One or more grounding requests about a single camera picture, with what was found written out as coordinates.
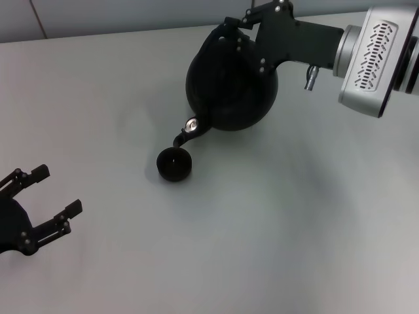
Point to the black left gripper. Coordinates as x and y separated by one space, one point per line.
13 229

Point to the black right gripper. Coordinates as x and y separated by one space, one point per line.
294 42

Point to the black round teapot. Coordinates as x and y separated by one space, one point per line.
229 98

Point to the small black teacup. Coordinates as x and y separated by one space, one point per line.
173 167

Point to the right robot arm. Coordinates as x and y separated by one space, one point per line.
348 49

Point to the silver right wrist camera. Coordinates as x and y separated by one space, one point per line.
376 59

